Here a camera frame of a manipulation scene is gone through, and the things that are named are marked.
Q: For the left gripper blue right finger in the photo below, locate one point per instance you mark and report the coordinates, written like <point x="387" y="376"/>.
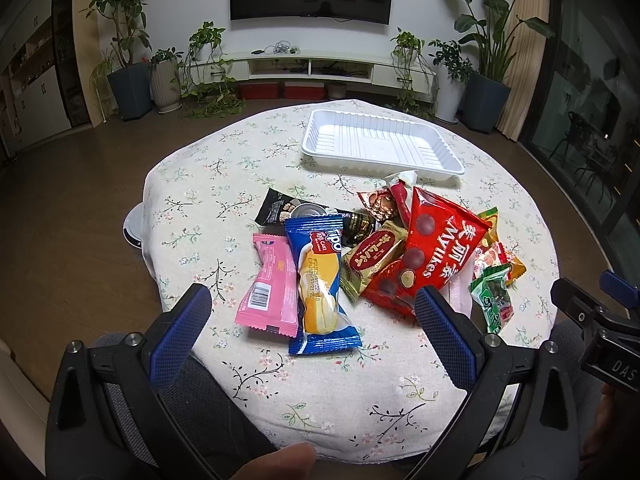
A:
<point x="451" y="335"/>

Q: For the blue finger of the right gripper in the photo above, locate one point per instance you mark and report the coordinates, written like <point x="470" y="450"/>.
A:
<point x="580" y="307"/>
<point x="621" y="291"/>

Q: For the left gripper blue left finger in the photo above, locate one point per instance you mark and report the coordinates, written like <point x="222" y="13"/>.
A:
<point x="173" y="334"/>

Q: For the green candy packet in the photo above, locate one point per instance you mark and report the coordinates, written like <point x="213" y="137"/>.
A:
<point x="489" y="291"/>

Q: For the orange snack bag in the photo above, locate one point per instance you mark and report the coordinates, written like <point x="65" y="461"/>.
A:
<point x="517" y="268"/>

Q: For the red Mylikes chocolate bag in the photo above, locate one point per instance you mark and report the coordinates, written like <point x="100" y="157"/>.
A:
<point x="441" y="239"/>

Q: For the pink snack packet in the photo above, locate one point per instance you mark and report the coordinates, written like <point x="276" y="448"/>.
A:
<point x="270" y="304"/>

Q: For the olive and red wafer packet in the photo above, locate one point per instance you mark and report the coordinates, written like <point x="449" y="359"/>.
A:
<point x="370" y="257"/>

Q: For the blue Tipo cake packet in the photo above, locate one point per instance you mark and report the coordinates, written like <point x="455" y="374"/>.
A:
<point x="323" y="325"/>

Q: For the small red-brown chocolate packet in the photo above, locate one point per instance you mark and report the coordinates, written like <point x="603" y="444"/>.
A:
<point x="380" y="204"/>

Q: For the black nut snack bag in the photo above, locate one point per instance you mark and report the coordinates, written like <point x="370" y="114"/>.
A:
<point x="278" y="207"/>

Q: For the red white fruit candy packet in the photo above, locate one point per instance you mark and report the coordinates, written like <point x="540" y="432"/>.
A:
<point x="494" y="255"/>

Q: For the person's right hand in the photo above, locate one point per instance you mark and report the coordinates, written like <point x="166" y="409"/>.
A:
<point x="616" y="422"/>

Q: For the person's left hand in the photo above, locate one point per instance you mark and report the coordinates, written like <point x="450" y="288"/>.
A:
<point x="293" y="462"/>

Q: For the white round robot vacuum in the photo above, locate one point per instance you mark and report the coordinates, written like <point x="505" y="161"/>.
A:
<point x="132" y="226"/>

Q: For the beige curtain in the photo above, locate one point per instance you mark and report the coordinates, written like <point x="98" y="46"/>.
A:
<point x="522" y="74"/>

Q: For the white plastic tray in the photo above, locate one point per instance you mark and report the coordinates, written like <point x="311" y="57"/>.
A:
<point x="379" y="145"/>

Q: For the large leaf plant dark pot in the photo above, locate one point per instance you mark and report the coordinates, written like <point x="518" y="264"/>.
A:
<point x="494" y="35"/>

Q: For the plant in white tall pot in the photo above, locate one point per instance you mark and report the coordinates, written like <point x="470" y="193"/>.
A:
<point x="453" y="71"/>

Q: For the hanging vine plant on console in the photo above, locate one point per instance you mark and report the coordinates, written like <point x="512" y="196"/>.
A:
<point x="407" y="59"/>

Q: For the tall plant in dark pot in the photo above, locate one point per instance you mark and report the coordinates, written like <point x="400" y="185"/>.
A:
<point x="130" y="83"/>

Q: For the white TV console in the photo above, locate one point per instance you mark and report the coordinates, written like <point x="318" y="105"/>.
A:
<point x="367" y="72"/>

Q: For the trailing green vine plant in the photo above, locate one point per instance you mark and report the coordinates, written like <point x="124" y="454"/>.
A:
<point x="206" y="81"/>

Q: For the left red storage box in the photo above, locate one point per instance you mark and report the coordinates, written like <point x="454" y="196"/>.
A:
<point x="259" y="90"/>

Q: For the red storage box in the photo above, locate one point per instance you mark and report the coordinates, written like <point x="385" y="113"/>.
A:
<point x="308" y="90"/>
<point x="259" y="90"/>

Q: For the white wooden cabinet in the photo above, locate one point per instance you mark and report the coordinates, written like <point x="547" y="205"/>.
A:
<point x="32" y="107"/>

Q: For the small white pot under console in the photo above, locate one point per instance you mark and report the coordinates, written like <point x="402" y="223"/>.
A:
<point x="336" y="90"/>

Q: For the plant in white ribbed pot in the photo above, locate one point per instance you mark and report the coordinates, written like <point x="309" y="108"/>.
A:
<point x="165" y="80"/>

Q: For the right red storage box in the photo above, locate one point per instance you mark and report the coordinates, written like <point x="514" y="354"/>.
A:
<point x="308" y="90"/>

